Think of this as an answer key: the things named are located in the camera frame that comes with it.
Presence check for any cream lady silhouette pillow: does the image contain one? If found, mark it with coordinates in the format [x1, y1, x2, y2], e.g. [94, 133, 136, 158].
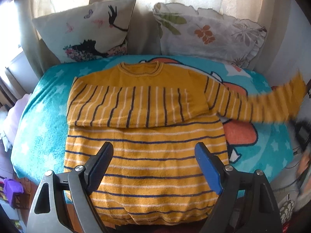
[32, 0, 136, 63]

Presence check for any pink shell-shaped chair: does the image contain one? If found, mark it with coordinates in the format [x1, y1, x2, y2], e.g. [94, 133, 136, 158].
[1, 94, 32, 150]

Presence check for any teal star fleece blanket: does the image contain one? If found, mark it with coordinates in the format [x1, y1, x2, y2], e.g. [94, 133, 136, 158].
[11, 55, 293, 183]

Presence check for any purple toy object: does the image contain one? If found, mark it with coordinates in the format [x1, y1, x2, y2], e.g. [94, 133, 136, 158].
[4, 178, 24, 207]

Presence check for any yellow striped knit sweater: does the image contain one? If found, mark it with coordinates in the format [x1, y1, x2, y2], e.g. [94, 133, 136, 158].
[64, 62, 306, 225]

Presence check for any white leaf print pillow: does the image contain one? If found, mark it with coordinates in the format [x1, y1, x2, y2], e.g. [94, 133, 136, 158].
[153, 3, 267, 68]

